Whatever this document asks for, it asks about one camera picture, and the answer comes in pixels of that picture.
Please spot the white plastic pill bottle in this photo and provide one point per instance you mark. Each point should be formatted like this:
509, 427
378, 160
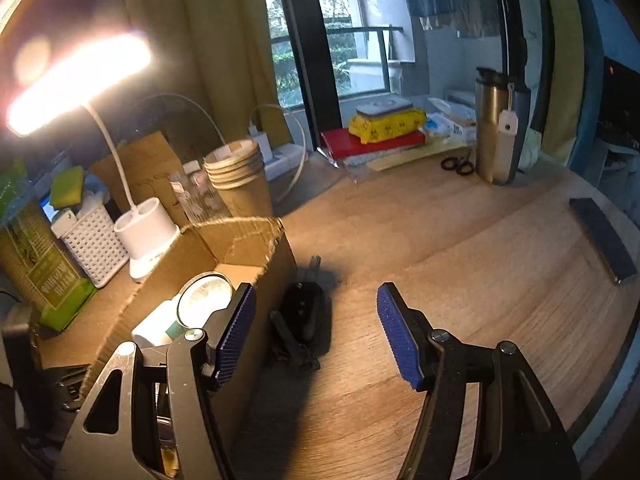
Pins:
160, 327

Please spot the white woven plastic basket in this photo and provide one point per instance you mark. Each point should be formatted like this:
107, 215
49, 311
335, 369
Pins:
92, 241

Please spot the brown cardboard lamp package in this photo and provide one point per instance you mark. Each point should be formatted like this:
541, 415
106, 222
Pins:
148, 163

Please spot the clear plastic document sleeve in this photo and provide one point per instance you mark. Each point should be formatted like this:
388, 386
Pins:
433, 148

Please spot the yellow patterned pouch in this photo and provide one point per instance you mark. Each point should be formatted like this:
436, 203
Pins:
371, 131

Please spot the dark smartphone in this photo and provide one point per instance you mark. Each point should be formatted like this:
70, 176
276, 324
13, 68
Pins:
604, 239

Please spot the green box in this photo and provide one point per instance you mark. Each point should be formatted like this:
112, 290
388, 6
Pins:
35, 261

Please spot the metal tin can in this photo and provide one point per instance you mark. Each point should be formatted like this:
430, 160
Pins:
200, 297

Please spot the stack of brown paper cups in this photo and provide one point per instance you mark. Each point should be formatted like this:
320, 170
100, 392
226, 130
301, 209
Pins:
237, 173

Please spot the floral glass jar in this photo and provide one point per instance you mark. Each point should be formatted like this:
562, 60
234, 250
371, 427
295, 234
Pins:
196, 195

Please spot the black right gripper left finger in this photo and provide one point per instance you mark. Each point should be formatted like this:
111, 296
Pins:
146, 396

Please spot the white usb charger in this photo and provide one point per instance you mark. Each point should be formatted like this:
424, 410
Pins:
262, 140

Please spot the black scissors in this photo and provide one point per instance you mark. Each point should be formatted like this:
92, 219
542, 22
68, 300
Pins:
460, 165

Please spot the white paper tag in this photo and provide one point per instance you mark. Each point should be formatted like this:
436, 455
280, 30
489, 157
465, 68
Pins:
508, 122

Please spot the grey flat box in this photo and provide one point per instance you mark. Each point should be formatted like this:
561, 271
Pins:
384, 107

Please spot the stainless steel thermos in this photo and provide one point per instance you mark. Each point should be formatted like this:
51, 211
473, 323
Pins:
497, 154

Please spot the white medicine boxes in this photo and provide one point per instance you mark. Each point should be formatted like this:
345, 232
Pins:
453, 119

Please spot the yellow green sponge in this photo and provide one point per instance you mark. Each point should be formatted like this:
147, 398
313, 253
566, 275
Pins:
66, 188

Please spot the white power strip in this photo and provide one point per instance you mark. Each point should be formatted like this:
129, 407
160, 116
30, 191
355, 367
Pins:
285, 158

